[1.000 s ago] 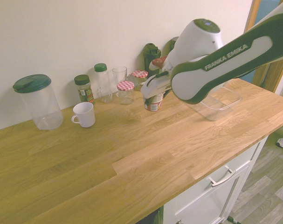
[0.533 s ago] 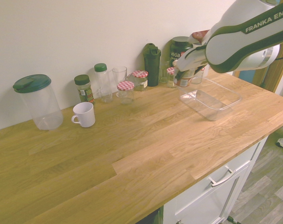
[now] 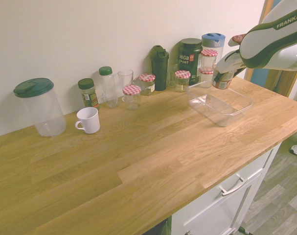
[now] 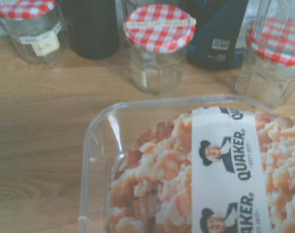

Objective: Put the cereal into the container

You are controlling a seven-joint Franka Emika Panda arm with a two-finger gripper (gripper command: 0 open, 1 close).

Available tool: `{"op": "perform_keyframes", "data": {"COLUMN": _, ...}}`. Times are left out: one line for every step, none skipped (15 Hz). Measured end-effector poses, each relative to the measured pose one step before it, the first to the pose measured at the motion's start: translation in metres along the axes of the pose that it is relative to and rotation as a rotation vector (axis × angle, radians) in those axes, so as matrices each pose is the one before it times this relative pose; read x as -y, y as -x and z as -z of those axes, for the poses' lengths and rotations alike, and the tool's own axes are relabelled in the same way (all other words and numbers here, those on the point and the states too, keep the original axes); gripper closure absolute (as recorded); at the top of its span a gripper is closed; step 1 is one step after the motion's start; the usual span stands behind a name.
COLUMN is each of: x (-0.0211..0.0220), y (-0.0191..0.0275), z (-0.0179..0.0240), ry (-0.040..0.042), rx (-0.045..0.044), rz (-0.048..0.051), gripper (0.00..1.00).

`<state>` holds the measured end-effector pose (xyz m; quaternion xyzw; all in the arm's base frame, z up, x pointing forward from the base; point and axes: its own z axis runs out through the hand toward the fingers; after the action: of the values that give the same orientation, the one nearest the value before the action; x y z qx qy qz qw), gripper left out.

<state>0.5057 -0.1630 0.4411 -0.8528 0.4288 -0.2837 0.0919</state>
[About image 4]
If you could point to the clear plastic rectangular container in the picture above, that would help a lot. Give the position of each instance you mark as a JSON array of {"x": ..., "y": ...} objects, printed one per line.
[{"x": 98, "y": 145}]

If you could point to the Quaker cereal cup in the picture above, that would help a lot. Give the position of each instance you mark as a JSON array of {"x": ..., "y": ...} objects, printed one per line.
[{"x": 222, "y": 170}]

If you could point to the dark shaker bottle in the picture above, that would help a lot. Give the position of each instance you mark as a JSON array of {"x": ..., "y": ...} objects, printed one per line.
[{"x": 93, "y": 31}]

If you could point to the taped checkered lid glass jar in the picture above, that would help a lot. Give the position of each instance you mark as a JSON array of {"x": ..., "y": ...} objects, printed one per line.
[{"x": 159, "y": 48}]

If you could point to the dark Vega Sport tub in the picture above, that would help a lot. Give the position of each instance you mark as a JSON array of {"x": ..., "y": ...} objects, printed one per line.
[{"x": 217, "y": 36}]

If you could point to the yellow-labelled jar checkered lid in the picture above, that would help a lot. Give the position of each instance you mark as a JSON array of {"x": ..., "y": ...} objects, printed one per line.
[{"x": 33, "y": 36}]

